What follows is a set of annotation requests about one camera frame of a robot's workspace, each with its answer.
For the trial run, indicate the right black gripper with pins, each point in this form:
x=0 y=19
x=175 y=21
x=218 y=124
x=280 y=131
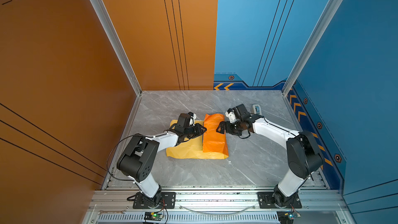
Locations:
x=226 y=124

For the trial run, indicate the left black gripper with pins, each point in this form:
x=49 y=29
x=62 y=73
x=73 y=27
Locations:
x=199 y=131

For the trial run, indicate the yellow orange wrapping paper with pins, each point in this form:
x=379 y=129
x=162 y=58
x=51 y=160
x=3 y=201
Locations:
x=210 y=145

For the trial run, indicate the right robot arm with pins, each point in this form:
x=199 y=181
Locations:
x=303 y=153

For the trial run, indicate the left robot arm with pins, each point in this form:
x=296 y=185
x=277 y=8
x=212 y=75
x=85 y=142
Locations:
x=136 y=161

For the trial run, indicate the white tape dispenser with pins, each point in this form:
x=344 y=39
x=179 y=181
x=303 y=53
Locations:
x=256 y=109

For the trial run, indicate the left green circuit board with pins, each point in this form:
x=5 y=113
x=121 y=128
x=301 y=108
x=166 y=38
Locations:
x=154 y=217

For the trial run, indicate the green circuit board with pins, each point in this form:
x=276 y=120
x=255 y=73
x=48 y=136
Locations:
x=154 y=217
x=285 y=217

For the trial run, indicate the right green circuit board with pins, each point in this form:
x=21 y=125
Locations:
x=285 y=217

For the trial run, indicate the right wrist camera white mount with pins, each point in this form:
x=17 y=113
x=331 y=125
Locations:
x=238 y=113

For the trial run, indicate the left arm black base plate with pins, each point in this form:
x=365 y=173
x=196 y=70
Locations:
x=163 y=199

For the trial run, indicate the clear tube on rail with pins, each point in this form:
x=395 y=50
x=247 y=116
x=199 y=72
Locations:
x=214 y=212

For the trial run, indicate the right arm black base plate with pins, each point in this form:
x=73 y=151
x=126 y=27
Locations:
x=278 y=200

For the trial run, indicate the aluminium front rail frame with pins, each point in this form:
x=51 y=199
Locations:
x=222 y=199

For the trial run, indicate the right aluminium corner post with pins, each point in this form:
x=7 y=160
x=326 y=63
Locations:
x=323 y=22

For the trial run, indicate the aluminium corner post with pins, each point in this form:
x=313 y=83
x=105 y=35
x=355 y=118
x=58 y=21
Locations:
x=108 y=26
x=323 y=22

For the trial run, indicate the left aluminium corner post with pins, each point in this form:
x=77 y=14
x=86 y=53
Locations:
x=108 y=26

